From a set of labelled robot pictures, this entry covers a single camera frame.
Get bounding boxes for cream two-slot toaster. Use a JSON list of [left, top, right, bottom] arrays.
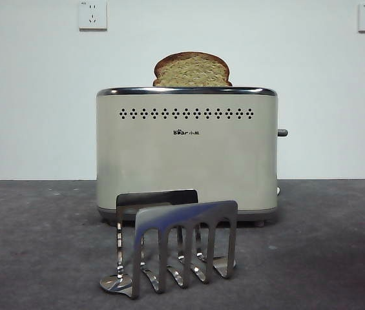
[[96, 86, 282, 227]]

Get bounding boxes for brown-crusted bread slice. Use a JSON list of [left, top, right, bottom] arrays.
[[152, 52, 234, 88]]

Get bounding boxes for shiny steel toast rack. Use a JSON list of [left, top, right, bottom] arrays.
[[99, 189, 239, 300]]

